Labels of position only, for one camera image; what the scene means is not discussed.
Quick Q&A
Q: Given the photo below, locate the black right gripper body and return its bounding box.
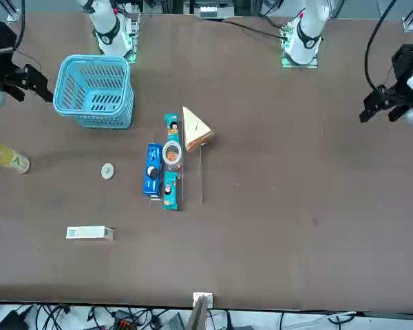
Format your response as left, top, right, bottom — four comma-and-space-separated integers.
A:
0, 19, 23, 89

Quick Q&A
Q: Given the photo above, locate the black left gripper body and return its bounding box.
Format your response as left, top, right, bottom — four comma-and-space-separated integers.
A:
380, 44, 413, 105

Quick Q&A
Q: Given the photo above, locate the blue Oreo cookie box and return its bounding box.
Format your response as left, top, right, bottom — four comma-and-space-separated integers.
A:
142, 143, 164, 197

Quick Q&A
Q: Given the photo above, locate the clear acrylic display shelf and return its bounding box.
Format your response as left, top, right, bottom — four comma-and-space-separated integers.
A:
147, 129, 205, 206

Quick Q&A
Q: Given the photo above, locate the yellow juice bottle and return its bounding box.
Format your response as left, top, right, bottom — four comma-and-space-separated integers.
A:
0, 142, 31, 175

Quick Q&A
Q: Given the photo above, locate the light blue plastic basket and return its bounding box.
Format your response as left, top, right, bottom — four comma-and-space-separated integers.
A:
52, 54, 136, 130

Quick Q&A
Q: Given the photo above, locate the teal cartoon snack packet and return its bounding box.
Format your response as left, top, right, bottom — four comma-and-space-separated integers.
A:
162, 170, 180, 211
164, 113, 182, 142

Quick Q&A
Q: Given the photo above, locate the white biscuit box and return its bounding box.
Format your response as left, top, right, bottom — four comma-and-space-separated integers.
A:
65, 225, 115, 241

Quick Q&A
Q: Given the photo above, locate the triangular sandwich pack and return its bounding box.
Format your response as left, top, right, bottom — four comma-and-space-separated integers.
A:
182, 105, 215, 154

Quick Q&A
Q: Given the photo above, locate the white power strip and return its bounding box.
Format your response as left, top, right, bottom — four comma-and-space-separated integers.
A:
198, 5, 218, 19

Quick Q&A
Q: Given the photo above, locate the black power adapter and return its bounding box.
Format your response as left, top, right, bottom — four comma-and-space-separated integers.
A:
0, 309, 27, 330

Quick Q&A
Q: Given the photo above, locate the orange and black connector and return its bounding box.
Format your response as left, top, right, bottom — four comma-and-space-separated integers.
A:
114, 311, 131, 330

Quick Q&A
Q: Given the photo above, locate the grey device box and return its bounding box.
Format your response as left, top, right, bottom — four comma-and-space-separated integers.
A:
165, 315, 186, 330

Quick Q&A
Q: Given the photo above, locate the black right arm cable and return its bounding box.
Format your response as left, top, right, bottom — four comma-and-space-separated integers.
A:
12, 0, 44, 72

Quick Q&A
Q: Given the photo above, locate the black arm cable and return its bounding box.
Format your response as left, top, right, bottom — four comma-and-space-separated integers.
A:
363, 0, 400, 91
12, 0, 44, 72

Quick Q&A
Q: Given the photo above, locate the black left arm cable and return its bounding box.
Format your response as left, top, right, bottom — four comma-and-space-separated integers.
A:
363, 0, 400, 91

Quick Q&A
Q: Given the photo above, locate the black cable on table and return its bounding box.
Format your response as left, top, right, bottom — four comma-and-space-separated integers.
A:
222, 19, 284, 39

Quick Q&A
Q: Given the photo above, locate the white table edge bracket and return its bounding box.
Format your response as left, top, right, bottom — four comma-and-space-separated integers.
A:
192, 291, 214, 308

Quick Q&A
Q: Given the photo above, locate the grey camera post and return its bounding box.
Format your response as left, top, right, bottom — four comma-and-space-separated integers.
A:
185, 295, 210, 330

